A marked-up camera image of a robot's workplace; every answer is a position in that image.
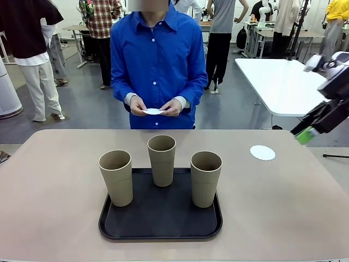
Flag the person in plaid shirt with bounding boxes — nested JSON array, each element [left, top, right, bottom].
[[79, 0, 122, 90]]

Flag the black tripod pole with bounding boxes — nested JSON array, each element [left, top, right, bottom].
[[286, 0, 311, 62]]

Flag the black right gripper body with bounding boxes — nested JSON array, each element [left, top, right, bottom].
[[310, 98, 349, 134]]

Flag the black backpack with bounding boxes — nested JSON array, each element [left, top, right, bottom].
[[236, 26, 248, 50]]

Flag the person's right forearm blue sleeve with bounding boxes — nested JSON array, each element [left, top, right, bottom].
[[111, 81, 137, 113]]

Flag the person in beige clothes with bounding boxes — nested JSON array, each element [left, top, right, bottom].
[[273, 0, 300, 59]]

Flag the person's left forearm blue sleeve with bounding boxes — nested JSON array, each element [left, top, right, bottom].
[[174, 79, 208, 111]]

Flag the person in yellow top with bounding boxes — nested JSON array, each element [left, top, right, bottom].
[[319, 0, 349, 59]]

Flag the grey background desk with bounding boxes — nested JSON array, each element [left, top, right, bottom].
[[63, 25, 92, 69], [243, 21, 327, 59]]

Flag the person in grey shirt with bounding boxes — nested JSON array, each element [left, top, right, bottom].
[[204, 0, 249, 93]]

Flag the person in grey trousers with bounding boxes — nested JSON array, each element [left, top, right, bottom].
[[40, 19, 69, 87]]

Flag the person in black tee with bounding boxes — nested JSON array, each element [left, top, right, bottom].
[[0, 0, 65, 122]]

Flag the white scalloped paper coaster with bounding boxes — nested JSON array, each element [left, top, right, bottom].
[[250, 145, 276, 162], [142, 108, 166, 116]]

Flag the black plastic tray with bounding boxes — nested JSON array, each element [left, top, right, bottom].
[[98, 167, 224, 241]]

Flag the person in black top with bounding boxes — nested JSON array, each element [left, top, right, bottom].
[[250, 1, 273, 22]]

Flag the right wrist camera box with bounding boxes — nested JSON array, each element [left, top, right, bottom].
[[317, 78, 349, 100]]

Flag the person in blue shirt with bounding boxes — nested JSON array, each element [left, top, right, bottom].
[[110, 4, 208, 130]]

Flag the white cylindrical appliance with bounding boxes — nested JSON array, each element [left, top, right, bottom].
[[0, 57, 24, 120]]

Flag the tall tan cup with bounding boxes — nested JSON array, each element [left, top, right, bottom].
[[98, 150, 134, 207], [190, 151, 223, 209], [147, 134, 177, 188]]

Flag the person's left hand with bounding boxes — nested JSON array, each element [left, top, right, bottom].
[[160, 98, 184, 117]]

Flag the person's right hand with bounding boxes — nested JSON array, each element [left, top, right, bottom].
[[129, 95, 148, 117]]

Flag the white background table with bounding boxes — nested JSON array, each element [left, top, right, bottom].
[[234, 57, 349, 129]]

